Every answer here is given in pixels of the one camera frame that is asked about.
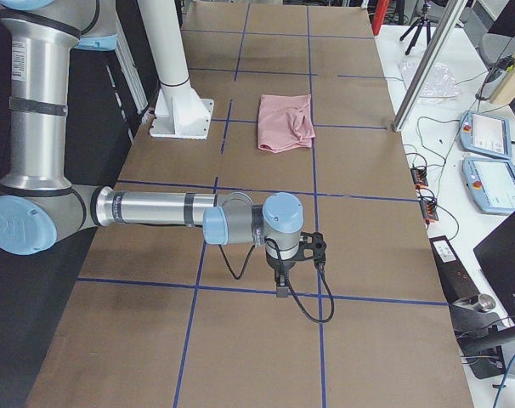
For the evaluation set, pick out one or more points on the far blue teach pendant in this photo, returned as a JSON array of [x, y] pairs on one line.
[[485, 135]]

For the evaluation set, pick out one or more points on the blue teach pendant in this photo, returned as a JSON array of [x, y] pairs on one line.
[[491, 184], [485, 135]]

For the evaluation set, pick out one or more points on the black monitor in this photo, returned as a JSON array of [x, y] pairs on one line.
[[496, 257]]

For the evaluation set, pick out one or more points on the black box with label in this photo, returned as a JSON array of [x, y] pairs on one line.
[[455, 280]]

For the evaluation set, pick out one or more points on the pink snoopy t-shirt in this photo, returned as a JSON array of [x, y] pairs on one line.
[[284, 123]]

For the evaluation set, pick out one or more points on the grey clamp with knob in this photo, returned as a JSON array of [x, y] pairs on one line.
[[471, 316]]

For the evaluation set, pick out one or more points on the red object at back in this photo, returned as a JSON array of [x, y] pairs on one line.
[[379, 16]]

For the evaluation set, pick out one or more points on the aluminium frame post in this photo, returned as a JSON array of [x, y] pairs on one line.
[[440, 37]]

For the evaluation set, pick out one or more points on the black camera tripod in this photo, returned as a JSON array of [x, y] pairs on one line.
[[422, 23]]

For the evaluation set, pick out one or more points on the near blue teach pendant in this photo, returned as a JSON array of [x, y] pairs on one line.
[[491, 184]]

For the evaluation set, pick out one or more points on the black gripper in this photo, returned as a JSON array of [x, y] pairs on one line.
[[281, 266]]

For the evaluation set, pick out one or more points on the clear plastic bag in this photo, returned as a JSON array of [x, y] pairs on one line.
[[440, 83]]

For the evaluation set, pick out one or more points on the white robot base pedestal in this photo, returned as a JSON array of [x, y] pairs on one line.
[[179, 113]]

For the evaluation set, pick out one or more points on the near orange connector box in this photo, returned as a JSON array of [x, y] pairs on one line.
[[429, 210]]

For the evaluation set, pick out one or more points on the orange connector box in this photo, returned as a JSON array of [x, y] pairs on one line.
[[419, 177], [429, 210]]

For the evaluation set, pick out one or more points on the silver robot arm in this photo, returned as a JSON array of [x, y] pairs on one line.
[[39, 206]]

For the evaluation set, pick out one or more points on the far orange connector box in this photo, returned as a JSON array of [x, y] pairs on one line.
[[419, 177]]

